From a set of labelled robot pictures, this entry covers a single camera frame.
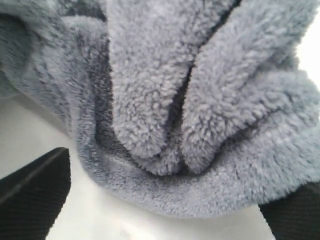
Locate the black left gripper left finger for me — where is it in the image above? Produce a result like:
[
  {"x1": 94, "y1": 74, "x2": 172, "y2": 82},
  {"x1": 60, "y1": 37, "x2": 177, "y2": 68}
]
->
[{"x1": 0, "y1": 147, "x2": 71, "y2": 240}]

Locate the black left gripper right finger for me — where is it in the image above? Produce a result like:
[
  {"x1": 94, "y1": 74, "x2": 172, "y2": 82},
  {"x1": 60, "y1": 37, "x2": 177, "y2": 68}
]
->
[{"x1": 259, "y1": 183, "x2": 320, "y2": 240}]

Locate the grey-blue fluffy towel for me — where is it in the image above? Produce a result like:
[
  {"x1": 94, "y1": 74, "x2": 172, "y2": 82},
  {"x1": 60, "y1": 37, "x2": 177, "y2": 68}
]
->
[{"x1": 0, "y1": 0, "x2": 320, "y2": 218}]

